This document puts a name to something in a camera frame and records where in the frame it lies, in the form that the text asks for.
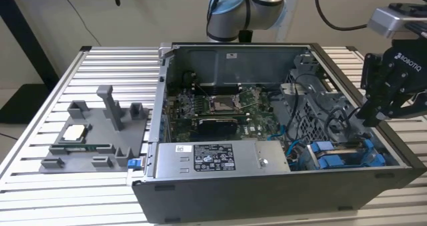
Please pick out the grey parts rack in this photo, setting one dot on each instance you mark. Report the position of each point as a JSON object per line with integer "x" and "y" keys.
{"x": 96, "y": 126}

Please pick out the silver power supply unit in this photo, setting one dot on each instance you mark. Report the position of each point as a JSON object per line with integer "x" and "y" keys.
{"x": 220, "y": 158}

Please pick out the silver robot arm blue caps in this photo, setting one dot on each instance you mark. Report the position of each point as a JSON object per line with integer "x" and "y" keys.
{"x": 229, "y": 18}

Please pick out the green motherboard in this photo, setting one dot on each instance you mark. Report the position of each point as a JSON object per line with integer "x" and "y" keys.
{"x": 256, "y": 126}

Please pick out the black graphics card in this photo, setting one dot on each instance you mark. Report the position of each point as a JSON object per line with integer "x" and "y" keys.
{"x": 216, "y": 127}

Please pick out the green RAM stick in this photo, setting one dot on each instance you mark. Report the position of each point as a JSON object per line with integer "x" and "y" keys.
{"x": 89, "y": 148}

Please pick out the blue port connector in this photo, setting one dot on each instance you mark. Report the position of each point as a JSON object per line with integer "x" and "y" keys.
{"x": 133, "y": 164}

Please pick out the black monitor stand pole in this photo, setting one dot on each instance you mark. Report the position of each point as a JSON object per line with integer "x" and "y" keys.
{"x": 22, "y": 31}

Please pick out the black stand base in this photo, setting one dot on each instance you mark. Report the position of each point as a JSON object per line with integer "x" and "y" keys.
{"x": 22, "y": 103}

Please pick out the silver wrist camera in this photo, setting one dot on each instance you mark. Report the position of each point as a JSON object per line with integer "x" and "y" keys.
{"x": 388, "y": 21}

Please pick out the silver CPU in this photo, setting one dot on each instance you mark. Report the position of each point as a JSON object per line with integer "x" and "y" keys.
{"x": 74, "y": 133}

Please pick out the thin locking lever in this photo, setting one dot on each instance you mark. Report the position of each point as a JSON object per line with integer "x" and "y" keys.
{"x": 204, "y": 89}

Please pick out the CPU socket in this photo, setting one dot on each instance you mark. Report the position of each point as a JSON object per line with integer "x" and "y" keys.
{"x": 222, "y": 104}

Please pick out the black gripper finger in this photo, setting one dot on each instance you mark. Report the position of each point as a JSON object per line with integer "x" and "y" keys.
{"x": 371, "y": 81}
{"x": 409, "y": 106}

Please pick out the black open PC case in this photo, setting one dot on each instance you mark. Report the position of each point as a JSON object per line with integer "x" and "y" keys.
{"x": 253, "y": 201}

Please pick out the blue disk carrier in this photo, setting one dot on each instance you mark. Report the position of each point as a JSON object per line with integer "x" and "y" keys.
{"x": 328, "y": 164}

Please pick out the hard disk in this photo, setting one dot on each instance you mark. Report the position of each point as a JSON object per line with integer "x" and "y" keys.
{"x": 347, "y": 151}

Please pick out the metal disk bay cage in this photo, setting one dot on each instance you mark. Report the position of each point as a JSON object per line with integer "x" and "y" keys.
{"x": 300, "y": 103}

